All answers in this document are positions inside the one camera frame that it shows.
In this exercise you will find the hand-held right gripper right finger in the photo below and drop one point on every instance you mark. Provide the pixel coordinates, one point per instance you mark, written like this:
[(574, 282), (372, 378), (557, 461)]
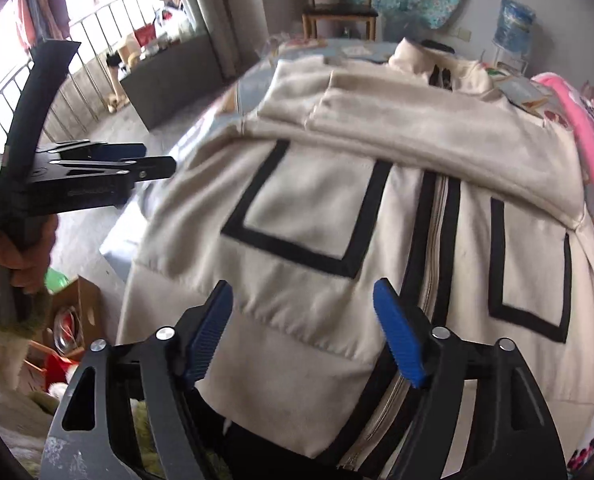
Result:
[(399, 335)]

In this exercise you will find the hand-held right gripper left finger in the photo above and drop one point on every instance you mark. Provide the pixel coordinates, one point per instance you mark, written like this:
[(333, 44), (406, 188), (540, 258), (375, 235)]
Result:
[(209, 330)]

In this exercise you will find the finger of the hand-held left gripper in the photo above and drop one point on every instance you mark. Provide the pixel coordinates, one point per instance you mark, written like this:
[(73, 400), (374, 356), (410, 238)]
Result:
[(124, 151), (152, 167)]

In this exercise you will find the beige zip jacket black trim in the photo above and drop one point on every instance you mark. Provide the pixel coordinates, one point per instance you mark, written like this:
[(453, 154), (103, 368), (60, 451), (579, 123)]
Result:
[(302, 210)]

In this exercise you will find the grey low cabinet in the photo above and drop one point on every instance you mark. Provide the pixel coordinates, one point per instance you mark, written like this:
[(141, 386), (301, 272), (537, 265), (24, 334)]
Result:
[(172, 85)]

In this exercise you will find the green plastic object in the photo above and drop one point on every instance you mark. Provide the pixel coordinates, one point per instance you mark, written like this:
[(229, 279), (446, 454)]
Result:
[(57, 280)]

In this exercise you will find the brown cardboard box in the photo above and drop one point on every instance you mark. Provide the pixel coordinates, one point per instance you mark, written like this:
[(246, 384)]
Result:
[(84, 305)]

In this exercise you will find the metal balcony railing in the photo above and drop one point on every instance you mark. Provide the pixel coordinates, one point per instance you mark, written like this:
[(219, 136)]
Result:
[(107, 7)]

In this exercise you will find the grey curtain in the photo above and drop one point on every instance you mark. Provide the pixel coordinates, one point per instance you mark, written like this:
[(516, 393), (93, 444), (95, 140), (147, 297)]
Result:
[(212, 10)]

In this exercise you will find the wooden chair dark seat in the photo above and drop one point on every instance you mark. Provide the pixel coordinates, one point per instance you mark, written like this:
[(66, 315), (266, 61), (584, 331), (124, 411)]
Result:
[(339, 9)]

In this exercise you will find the grey mesh cover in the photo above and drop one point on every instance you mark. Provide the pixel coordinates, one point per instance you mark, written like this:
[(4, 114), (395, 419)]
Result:
[(402, 27)]

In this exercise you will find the blue water jug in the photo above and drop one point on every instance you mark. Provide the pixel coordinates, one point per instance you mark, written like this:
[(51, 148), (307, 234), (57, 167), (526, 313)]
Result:
[(514, 25)]

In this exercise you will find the white wall socket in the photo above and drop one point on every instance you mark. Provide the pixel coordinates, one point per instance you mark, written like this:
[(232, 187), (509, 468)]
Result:
[(464, 34)]

